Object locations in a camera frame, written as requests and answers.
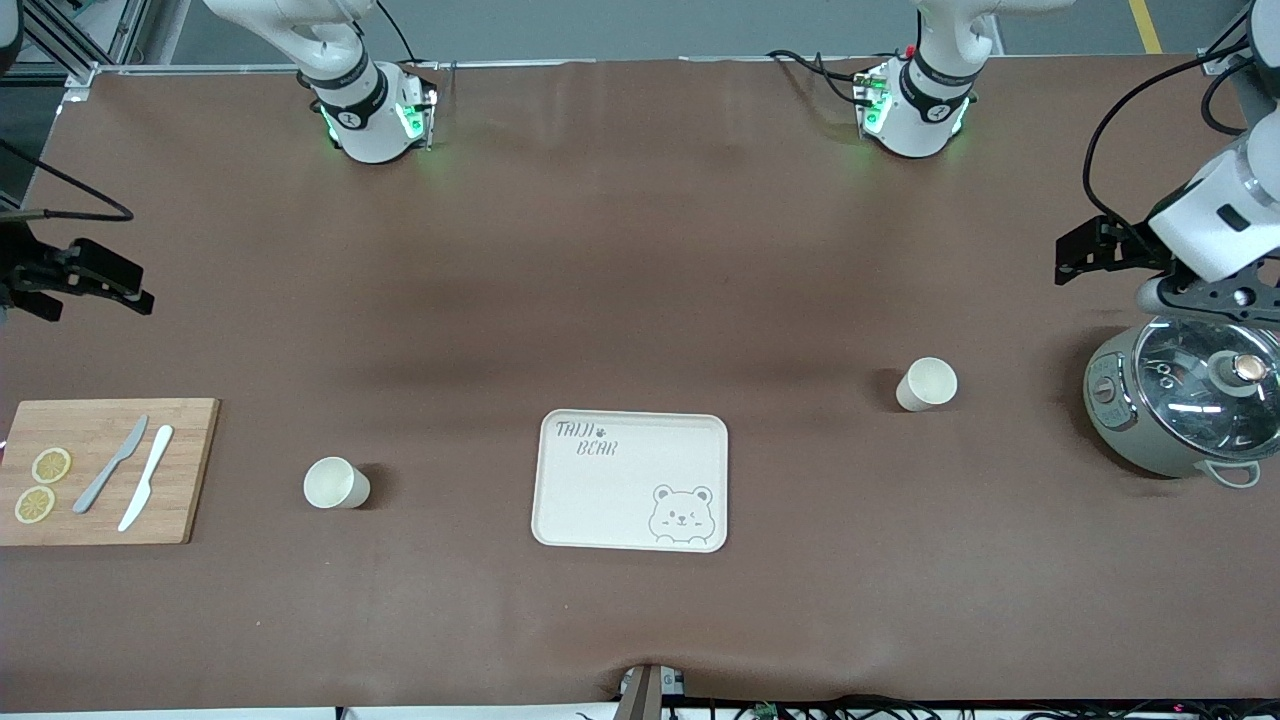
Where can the aluminium frame profile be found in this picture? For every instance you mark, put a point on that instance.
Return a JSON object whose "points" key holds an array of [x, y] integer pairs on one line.
{"points": [[60, 35], [1215, 62]]}

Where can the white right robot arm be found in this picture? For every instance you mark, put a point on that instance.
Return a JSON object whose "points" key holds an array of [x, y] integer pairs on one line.
{"points": [[365, 120]]}

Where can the white IKEA cup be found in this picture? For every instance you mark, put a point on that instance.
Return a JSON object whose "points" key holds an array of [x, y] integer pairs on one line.
{"points": [[925, 385], [335, 483]]}

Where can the grey plastic knife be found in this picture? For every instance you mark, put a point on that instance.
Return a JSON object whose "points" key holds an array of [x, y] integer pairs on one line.
{"points": [[110, 465]]}

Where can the grey cooking pot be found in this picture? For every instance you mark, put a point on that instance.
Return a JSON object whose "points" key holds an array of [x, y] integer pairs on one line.
{"points": [[1110, 420]]}

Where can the wooden cutting board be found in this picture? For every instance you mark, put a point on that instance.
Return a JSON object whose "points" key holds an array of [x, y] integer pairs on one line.
{"points": [[190, 470]]}

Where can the yellow lemon slice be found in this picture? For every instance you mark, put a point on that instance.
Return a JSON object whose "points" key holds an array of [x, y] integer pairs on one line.
{"points": [[51, 465], [35, 505]]}

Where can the cream bear print tray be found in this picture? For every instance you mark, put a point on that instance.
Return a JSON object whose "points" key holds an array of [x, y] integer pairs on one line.
{"points": [[600, 500]]}

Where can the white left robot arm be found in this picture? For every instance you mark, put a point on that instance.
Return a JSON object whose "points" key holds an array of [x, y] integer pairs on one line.
{"points": [[915, 120]]}

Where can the glass pot lid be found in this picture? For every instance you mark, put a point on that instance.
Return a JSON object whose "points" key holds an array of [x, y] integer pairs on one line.
{"points": [[1190, 400]]}

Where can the metal table edge bracket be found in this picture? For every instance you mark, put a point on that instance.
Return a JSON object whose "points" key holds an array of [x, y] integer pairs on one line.
{"points": [[645, 695]]}

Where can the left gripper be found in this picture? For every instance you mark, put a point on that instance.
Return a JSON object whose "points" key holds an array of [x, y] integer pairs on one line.
{"points": [[1126, 246]]}

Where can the white plastic knife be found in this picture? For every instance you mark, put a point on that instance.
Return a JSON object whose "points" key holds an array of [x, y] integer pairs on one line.
{"points": [[148, 475]]}

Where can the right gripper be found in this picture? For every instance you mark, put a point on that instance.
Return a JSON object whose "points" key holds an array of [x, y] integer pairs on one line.
{"points": [[20, 265]]}

